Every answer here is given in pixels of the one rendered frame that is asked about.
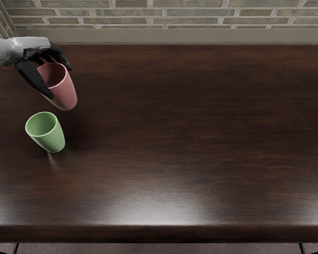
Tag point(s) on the green cup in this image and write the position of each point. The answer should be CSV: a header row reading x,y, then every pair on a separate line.
x,y
53,140

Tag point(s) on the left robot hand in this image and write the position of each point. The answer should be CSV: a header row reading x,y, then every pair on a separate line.
x,y
13,50

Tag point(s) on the pink cup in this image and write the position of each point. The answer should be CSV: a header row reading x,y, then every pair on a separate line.
x,y
66,92

